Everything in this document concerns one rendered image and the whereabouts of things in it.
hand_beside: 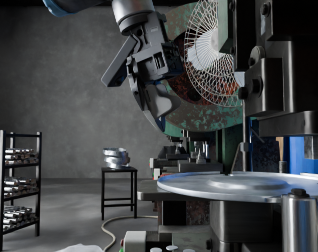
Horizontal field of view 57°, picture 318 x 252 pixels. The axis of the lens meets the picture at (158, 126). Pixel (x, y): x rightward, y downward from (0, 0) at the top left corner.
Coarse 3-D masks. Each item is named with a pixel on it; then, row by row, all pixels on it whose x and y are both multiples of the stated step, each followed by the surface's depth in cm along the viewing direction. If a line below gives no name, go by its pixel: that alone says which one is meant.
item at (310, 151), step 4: (304, 136) 49; (308, 136) 47; (312, 136) 46; (316, 136) 46; (304, 140) 49; (308, 140) 47; (312, 140) 46; (316, 140) 46; (304, 144) 49; (308, 144) 47; (312, 144) 46; (316, 144) 46; (304, 148) 49; (308, 148) 47; (312, 148) 46; (316, 148) 46; (304, 152) 49; (308, 152) 47; (312, 152) 46; (316, 152) 46; (304, 156) 49; (308, 156) 47; (312, 156) 46; (316, 156) 46
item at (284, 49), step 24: (264, 0) 51; (264, 24) 50; (264, 48) 51; (288, 48) 41; (312, 48) 41; (264, 72) 43; (288, 72) 41; (312, 72) 41; (240, 96) 50; (264, 96) 43; (288, 96) 41; (312, 96) 40
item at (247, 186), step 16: (176, 176) 56; (192, 176) 57; (208, 176) 57; (224, 176) 52; (240, 176) 52; (256, 176) 52; (272, 176) 57; (288, 176) 56; (304, 176) 54; (176, 192) 39; (192, 192) 37; (208, 192) 35; (224, 192) 39; (240, 192) 39; (256, 192) 39; (272, 192) 39
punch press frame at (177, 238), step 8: (224, 0) 62; (224, 8) 62; (224, 16) 62; (232, 16) 59; (224, 24) 62; (232, 24) 59; (224, 32) 62; (232, 32) 59; (224, 40) 62; (232, 40) 60; (224, 48) 65; (176, 240) 61; (184, 240) 61; (192, 240) 61; (200, 240) 61; (184, 248) 56; (192, 248) 56; (200, 248) 56
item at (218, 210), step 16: (144, 192) 40; (160, 192) 40; (224, 208) 42; (240, 208) 42; (256, 208) 42; (272, 208) 42; (224, 224) 42; (240, 224) 42; (256, 224) 42; (272, 224) 42; (208, 240) 50; (224, 240) 42; (240, 240) 42; (256, 240) 42; (272, 240) 42
